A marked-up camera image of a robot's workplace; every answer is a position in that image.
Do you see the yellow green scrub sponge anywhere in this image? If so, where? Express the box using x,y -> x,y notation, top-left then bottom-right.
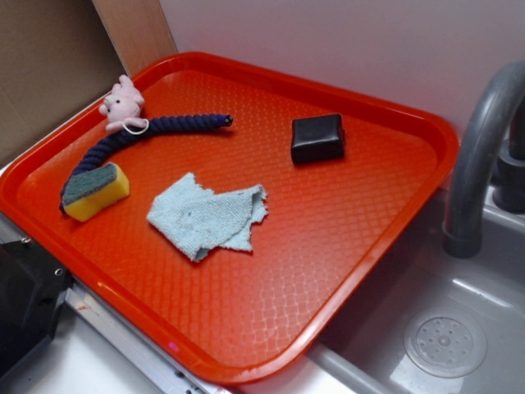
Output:
61,163 -> 130,222

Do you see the black rectangular block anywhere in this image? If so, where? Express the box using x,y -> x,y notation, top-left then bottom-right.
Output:
290,113 -> 345,165

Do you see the pink plush bunny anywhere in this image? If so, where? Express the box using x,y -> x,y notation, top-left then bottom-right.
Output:
98,75 -> 149,135

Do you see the navy blue twisted rope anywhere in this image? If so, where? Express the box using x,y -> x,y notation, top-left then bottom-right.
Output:
59,113 -> 235,214

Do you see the brown cardboard panel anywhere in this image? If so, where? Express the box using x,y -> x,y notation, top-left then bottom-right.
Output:
1,1 -> 125,165

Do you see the grey sink faucet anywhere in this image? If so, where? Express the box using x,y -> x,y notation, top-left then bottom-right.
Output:
443,60 -> 524,258

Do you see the light blue cloth rag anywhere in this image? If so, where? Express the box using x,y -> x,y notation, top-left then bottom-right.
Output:
147,172 -> 267,263

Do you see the orange plastic tray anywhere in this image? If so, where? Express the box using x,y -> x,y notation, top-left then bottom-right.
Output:
1,53 -> 459,386

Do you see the grey plastic sink basin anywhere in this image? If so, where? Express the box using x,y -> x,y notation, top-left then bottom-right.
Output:
242,194 -> 524,393

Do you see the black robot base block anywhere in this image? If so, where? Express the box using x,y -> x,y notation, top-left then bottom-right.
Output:
1,237 -> 71,380

